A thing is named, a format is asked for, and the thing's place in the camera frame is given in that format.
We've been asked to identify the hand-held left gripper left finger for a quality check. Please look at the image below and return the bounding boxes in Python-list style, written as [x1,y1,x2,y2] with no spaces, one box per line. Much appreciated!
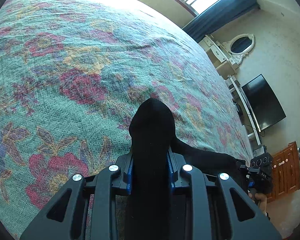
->
[20,154,135,240]

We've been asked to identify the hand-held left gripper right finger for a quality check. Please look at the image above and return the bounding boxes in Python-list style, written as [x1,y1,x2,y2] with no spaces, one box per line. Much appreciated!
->
[166,152,283,240]

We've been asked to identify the black sock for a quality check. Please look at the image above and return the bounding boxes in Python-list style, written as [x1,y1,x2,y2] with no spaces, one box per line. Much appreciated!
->
[124,98,250,240]

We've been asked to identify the person's right hand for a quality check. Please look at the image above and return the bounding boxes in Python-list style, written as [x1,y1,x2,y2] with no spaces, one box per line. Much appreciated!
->
[249,191,268,217]

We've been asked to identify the brown wooden cabinet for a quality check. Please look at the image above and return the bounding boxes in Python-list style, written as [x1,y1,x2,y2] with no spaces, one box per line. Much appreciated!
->
[266,141,300,203]

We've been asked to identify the black flat television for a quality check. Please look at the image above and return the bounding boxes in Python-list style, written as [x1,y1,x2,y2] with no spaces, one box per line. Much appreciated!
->
[241,74,287,132]

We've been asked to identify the white television stand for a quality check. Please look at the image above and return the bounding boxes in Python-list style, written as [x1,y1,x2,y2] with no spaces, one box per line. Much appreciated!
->
[225,75,263,146]

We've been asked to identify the floral bedspread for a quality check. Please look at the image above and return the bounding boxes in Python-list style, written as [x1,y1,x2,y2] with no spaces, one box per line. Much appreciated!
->
[0,0,255,240]

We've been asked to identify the cream dressing table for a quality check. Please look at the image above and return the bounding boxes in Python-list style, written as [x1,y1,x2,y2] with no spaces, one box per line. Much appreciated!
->
[199,34,238,78]

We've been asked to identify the oval white vanity mirror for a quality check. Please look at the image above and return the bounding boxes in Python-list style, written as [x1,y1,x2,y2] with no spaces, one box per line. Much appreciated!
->
[221,33,255,66]

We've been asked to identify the dark blue curtain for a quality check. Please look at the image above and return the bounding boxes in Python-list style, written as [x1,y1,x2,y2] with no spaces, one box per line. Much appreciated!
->
[182,0,260,43]

